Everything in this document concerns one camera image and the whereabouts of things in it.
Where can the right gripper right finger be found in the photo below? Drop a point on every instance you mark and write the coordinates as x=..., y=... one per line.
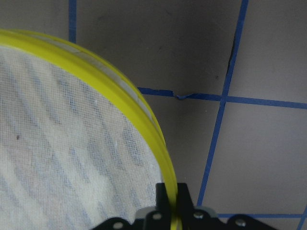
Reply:
x=200, y=218

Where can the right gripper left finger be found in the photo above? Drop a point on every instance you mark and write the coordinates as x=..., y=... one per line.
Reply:
x=149, y=218

